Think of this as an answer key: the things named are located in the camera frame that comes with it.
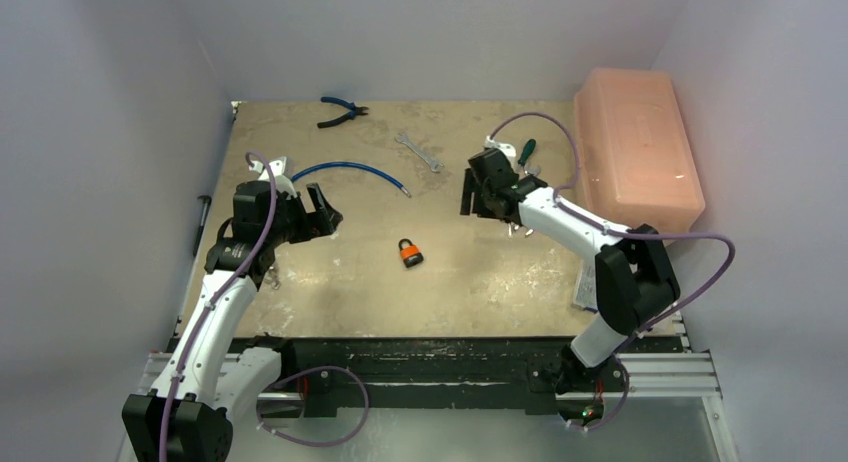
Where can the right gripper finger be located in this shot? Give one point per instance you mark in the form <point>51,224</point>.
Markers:
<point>468,191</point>
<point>479,207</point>

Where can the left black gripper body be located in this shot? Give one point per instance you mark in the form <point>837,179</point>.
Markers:
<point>292,223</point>

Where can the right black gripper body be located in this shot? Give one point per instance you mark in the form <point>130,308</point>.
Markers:
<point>481,193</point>

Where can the silver key bunch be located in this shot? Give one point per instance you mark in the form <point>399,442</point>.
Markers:
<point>272,278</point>

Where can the blue cable lock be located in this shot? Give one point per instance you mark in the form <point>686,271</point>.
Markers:
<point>352,165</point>

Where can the orange black padlock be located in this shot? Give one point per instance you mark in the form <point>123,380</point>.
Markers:
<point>409,253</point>

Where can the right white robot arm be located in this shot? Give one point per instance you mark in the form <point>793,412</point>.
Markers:
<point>634,278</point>

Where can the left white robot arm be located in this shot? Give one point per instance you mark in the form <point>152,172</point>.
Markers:
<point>189,411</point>

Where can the small silver wrench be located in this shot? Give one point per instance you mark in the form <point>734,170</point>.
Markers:
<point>433,164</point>

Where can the large silver wrench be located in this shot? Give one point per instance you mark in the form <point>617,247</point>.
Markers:
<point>530,171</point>

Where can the clear plastic bags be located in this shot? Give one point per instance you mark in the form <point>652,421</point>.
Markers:
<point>584,295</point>

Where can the orange plastic toolbox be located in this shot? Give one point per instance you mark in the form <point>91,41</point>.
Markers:
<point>635,161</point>

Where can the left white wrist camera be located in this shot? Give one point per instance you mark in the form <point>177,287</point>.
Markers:
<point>276,171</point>

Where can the green handled screwdriver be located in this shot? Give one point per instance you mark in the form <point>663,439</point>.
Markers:
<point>526,152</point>

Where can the black handled tool at edge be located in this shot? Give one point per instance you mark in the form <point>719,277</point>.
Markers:
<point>205,201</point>

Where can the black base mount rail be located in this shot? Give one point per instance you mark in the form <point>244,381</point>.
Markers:
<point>517,373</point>

